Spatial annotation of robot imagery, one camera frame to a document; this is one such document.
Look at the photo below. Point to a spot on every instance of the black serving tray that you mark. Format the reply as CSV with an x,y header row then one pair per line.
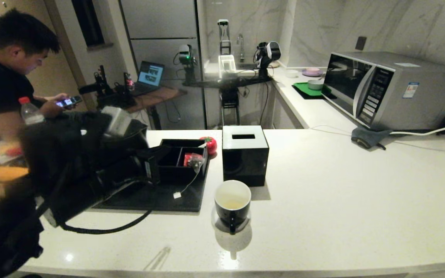
x,y
168,200

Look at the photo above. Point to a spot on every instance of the plastic water bottle red cap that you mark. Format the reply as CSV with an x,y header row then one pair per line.
x,y
31,114

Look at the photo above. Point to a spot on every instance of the wooden desk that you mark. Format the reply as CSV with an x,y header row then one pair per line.
x,y
157,98

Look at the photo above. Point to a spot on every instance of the green tray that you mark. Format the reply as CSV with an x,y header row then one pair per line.
x,y
303,88

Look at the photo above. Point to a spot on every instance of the silver microwave oven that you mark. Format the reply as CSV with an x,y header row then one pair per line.
x,y
419,100

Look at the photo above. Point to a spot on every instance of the black electric kettle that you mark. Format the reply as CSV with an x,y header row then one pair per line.
x,y
139,133

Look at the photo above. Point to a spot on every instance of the open laptop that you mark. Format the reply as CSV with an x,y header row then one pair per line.
x,y
151,75

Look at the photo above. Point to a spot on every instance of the grey bowl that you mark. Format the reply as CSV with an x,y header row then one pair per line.
x,y
315,85

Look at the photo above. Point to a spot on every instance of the chrome faucet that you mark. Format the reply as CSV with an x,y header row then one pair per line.
x,y
242,50

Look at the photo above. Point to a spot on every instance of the dark grey cloth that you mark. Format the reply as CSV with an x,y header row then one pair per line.
x,y
365,136

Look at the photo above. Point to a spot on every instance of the dark window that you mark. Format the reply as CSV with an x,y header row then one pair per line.
x,y
87,23

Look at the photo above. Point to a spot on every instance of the black mug white inside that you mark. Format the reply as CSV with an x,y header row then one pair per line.
x,y
232,216

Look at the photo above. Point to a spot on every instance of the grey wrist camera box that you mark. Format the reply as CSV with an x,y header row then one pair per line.
x,y
116,121

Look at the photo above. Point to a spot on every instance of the purple plate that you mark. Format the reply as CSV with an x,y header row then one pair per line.
x,y
312,72

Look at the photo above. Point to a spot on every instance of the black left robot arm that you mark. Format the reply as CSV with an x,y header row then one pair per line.
x,y
64,154

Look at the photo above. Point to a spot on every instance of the smartphone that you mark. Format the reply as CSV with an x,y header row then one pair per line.
x,y
69,101

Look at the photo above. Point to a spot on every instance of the red tomato kitchen timer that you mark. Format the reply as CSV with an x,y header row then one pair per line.
x,y
211,145

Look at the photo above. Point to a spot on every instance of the black compartment organizer box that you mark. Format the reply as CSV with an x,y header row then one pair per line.
x,y
176,173

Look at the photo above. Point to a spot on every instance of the dark wall socket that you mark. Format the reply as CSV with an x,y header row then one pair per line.
x,y
360,43

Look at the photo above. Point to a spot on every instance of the red elongated object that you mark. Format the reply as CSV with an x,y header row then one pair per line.
x,y
14,151

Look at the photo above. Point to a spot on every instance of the red tea packet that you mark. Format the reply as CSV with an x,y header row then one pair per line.
x,y
189,158

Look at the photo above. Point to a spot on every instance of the small white bowl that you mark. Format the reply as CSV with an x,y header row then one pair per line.
x,y
292,73

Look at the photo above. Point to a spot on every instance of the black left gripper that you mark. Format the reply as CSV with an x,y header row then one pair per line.
x,y
147,168

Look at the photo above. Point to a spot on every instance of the black tissue box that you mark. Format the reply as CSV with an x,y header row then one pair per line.
x,y
245,162

